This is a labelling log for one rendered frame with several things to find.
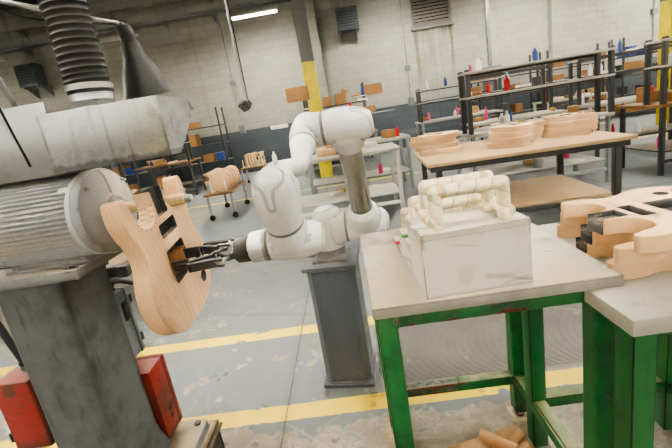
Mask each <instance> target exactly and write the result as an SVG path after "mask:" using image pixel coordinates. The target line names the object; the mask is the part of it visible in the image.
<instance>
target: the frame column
mask: <svg viewBox="0 0 672 448"><path fill-rule="evenodd" d="M106 265H107V262H106V263H105V264H103V265H101V266H100V267H98V268H97V269H95V270H94V271H92V272H90V273H89V274H87V275H86V276H84V277H83V278H81V279H79V280H74V281H67V282H60V283H54V284H47V285H40V286H34V287H27V288H20V289H13V290H7V291H0V308H1V310H2V313H3V315H4V318H5V320H6V323H7V325H8V327H9V330H10V332H11V335H12V337H13V340H14V342H15V345H16V347H17V350H18V352H19V354H20V357H21V359H22V362H23V364H24V367H25V369H26V372H27V374H28V376H29V379H30V381H31V384H32V386H33V389H34V391H35V394H36V396H37V398H38V401H39V403H40V406H41V408H42V411H43V413H44V416H45V418H46V421H47V423H48V425H49V428H50V430H51V433H52V435H53V438H54V440H55V443H56V445H57V447H58V448H168V446H169V444H170V442H171V441H172V437H171V439H169V438H168V437H167V435H166V434H165V433H164V432H163V431H162V430H161V428H160V427H159V425H158V424H157V423H156V420H155V417H154V414H153V411H152V408H151V405H150V402H149V398H148V395H147V392H146V389H145V386H144V383H143V380H142V377H141V374H140V371H139V368H138V365H137V362H136V359H135V356H134V353H133V350H132V347H131V343H130V340H129V337H128V334H127V331H126V328H125V325H124V322H123V319H122V316H121V313H120V310H119V307H118V304H117V301H116V298H115V295H114V292H113V288H112V285H111V282H110V279H109V276H108V273H107V270H106Z"/></svg>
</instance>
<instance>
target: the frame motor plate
mask: <svg viewBox="0 0 672 448"><path fill-rule="evenodd" d="M122 252H124V251H123V250H121V251H119V252H116V253H110V254H105V255H104V256H102V257H100V258H99V259H97V260H95V261H94V262H92V263H90V264H83V265H77V266H75V265H74V264H73V265H70V266H68V267H63V268H57V269H50V270H44V271H37V272H30V273H24V274H17V275H11V276H7V275H6V273H7V272H9V271H11V270H12V269H13V268H11V269H5V270H0V291H7V290H13V289H20V288H27V287H34V286H40V285H47V284H54V283H60V282H67V281H74V280H79V279H81V278H83V277H84V276H86V275H87V274H89V273H90V272H92V271H94V270H95V269H97V268H98V267H100V266H101V265H103V264H105V263H106V262H108V261H109V260H111V259H113V258H114V257H116V256H117V255H119V254H120V253H122Z"/></svg>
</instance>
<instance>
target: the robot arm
mask: <svg viewBox="0 0 672 448"><path fill-rule="evenodd" d="M374 130H375V128H374V122H373V118H372V114H371V111H370V110H368V109H366V108H363V107H358V106H345V107H337V108H332V109H328V110H325V111H320V112H313V113H312V112H303V113H301V114H299V115H298V116H297V117H296V118H295V120H294V122H293V124H292V126H291V130H290V135H289V140H290V143H289V145H290V151H291V159H286V160H283V161H281V162H279V163H278V164H277V165H276V167H267V168H264V169H262V170H260V171H259V172H258V173H257V174H256V175H255V176H254V178H253V181H252V189H251V191H252V199H253V202H254V205H255V208H256V210H257V213H258V215H259V217H260V219H261V221H262V223H263V225H264V226H265V227H266V229H264V230H258V231H252V232H250V233H249V234H248V235H243V236H237V237H235V238H230V239H225V240H217V241H209V242H204V243H203V245H200V246H196V247H190V248H184V249H183V251H184V254H185V256H186V259H181V260H175V261H172V264H173V267H174V269H175V272H176V271H182V270H187V269H188V271H189V273H192V272H197V271H202V270H206V269H211V268H216V267H224V266H225V262H226V261H230V260H233V259H235V260H236V261H237V262H239V263H244V262H250V261H252V262H253V263H259V262H265V261H272V260H281V261H287V260H295V259H301V258H305V257H308V258H314V260H313V261H312V264H313V265H316V264H323V263H334V262H346V261H347V255H348V251H349V250H350V246H345V244H344V243H346V242H348V241H360V235H362V234H367V233H374V232H381V231H387V230H389V216H388V213H387V212H386V210H384V209H383V208H381V207H377V205H376V203H375V202H373V201H372V200H371V199H370V193H369V187H368V182H367V176H366V168H365V162H364V156H363V150H362V148H363V146H364V143H365V139H368V138H370V137H371V136H372V135H373V132H374ZM330 144H331V145H332V147H333V148H334V149H335V151H336V152H338V154H339V159H340V163H341V167H342V171H343V176H344V180H345V184H346V189H347V193H348V197H349V202H350V205H349V207H348V209H347V211H346V212H343V211H339V208H338V207H336V206H334V205H331V204H327V205H322V206H319V207H317V208H316V209H315V211H314V214H313V217H312V220H305V219H304V217H303V215H302V207H301V206H302V199H301V192H300V184H299V181H298V179H297V178H296V177H298V176H301V175H303V174H304V173H305V172H306V171H307V169H308V167H309V164H310V161H311V158H312V155H313V153H314V150H315V148H316V147H320V146H324V145H330ZM204 254H208V255H204ZM216 254H217V257H216ZM201 255H202V256H201ZM199 256H201V257H199ZM193 257H198V258H194V259H191V260H189V258H193Z"/></svg>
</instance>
